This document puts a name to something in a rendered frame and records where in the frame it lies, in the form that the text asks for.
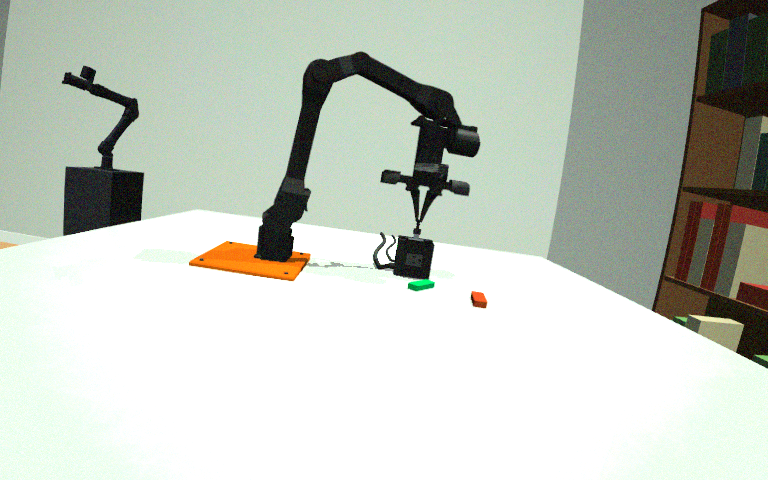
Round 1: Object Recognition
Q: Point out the green rectangular block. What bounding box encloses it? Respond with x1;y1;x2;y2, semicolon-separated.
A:
408;280;435;292

